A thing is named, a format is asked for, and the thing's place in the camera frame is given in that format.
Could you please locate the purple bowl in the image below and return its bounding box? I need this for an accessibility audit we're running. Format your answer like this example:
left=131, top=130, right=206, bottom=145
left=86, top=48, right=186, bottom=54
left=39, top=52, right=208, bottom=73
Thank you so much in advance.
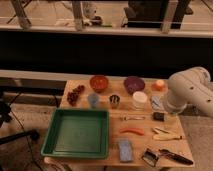
left=124, top=76, right=145, bottom=94

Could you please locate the blue folded cloth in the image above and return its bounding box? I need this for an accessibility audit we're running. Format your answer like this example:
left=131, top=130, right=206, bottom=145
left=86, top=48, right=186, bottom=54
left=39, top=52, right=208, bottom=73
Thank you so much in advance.
left=150, top=96, right=164, bottom=111

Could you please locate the black tripod stand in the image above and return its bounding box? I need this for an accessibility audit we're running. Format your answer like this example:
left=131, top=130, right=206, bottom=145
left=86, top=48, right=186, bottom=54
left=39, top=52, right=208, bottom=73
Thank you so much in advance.
left=0, top=91, right=41, bottom=146

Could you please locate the black rectangular block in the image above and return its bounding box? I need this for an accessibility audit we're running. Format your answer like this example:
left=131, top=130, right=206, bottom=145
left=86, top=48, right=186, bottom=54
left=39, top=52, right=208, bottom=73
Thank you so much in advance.
left=152, top=112, right=165, bottom=121

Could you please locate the red grape bunch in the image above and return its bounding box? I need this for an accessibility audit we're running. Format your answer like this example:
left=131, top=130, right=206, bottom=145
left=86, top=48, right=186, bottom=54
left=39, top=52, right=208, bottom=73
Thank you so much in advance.
left=67, top=85, right=85, bottom=106

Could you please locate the small metal cup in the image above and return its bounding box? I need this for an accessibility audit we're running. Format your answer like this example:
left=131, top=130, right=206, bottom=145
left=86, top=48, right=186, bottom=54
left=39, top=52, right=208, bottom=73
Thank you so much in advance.
left=109, top=94, right=120, bottom=109

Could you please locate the black binder clip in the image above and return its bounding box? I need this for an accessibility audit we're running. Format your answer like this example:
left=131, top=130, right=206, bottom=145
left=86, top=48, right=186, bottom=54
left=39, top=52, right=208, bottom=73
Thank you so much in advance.
left=142, top=148, right=159, bottom=167

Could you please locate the green plastic tray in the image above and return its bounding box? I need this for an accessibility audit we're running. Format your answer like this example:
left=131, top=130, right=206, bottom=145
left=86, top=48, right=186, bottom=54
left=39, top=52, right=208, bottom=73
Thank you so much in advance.
left=41, top=108, right=109, bottom=159

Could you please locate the wooden table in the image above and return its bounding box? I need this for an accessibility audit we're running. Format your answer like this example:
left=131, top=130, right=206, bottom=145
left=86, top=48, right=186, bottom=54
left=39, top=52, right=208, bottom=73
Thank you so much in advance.
left=44, top=80, right=192, bottom=167

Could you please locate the white plastic cup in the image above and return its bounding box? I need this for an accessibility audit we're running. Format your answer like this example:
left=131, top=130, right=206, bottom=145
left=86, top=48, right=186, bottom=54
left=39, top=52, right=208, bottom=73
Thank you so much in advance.
left=132, top=91, right=148, bottom=109

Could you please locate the red bowl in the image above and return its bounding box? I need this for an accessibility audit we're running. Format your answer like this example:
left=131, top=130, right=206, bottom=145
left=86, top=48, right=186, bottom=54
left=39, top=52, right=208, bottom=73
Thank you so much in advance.
left=90, top=75, right=109, bottom=93

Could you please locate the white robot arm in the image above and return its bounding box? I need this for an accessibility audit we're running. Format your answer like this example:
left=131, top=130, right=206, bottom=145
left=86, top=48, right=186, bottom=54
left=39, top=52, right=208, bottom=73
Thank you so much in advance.
left=162, top=67, right=213, bottom=118

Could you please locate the orange fruit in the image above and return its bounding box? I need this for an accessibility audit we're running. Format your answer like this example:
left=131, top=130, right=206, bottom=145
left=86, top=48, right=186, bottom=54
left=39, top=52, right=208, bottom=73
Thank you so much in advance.
left=153, top=79, right=166, bottom=91

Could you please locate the blue plastic cup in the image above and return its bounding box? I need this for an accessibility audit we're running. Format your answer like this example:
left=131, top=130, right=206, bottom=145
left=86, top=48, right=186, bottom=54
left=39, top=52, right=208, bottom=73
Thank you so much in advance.
left=87, top=93, right=99, bottom=108

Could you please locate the red chili pepper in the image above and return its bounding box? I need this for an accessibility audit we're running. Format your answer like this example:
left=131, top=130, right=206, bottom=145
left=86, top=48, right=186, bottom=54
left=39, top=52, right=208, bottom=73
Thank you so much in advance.
left=119, top=128, right=144, bottom=136

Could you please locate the blue sponge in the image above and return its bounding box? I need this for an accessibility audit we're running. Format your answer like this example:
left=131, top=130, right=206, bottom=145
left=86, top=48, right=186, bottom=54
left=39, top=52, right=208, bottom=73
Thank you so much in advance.
left=118, top=139, right=133, bottom=163

